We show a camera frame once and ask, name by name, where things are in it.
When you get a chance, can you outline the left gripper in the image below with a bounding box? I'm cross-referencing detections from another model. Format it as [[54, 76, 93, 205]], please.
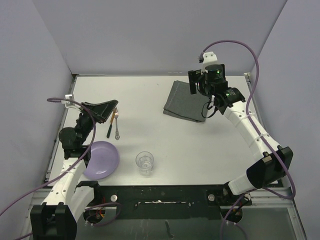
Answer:
[[75, 99, 118, 145]]

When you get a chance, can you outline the grey cloth napkin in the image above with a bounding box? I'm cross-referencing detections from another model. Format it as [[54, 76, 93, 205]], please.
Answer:
[[163, 80, 209, 123]]

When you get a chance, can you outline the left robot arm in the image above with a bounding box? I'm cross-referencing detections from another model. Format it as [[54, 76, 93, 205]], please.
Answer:
[[30, 98, 119, 240]]

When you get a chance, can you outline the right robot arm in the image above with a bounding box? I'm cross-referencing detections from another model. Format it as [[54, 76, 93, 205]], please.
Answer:
[[188, 64, 293, 205]]

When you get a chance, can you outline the silver fork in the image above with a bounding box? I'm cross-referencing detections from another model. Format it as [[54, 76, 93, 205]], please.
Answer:
[[114, 108, 120, 141]]

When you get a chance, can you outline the purple plate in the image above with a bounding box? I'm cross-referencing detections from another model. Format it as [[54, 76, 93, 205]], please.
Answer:
[[83, 141, 120, 180]]

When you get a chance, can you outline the clear drinking glass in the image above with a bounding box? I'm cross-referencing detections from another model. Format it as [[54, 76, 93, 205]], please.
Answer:
[[135, 151, 154, 176]]

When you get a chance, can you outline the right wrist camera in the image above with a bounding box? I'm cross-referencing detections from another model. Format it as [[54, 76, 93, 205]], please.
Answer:
[[198, 51, 218, 73]]

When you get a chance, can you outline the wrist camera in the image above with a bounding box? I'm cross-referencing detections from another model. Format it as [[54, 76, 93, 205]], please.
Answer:
[[198, 51, 218, 73], [63, 94, 77, 109]]

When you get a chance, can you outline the green handled knife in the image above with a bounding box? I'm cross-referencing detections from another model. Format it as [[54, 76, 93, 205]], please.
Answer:
[[106, 111, 115, 139]]

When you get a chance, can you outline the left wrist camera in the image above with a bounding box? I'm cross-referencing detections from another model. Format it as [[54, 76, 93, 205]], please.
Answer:
[[63, 94, 77, 109]]

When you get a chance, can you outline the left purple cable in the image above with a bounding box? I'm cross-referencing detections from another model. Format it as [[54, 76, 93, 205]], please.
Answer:
[[0, 97, 123, 240]]

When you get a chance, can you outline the purple cable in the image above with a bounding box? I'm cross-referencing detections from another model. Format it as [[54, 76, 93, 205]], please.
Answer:
[[198, 39, 295, 240], [0, 97, 123, 240]]

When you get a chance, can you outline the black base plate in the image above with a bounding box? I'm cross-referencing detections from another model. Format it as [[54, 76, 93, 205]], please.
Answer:
[[90, 184, 252, 220]]

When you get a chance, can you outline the aluminium frame rail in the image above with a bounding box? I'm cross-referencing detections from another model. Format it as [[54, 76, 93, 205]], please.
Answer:
[[28, 187, 296, 210]]

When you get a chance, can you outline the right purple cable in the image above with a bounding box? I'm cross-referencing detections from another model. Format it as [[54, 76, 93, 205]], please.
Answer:
[[198, 39, 295, 240]]

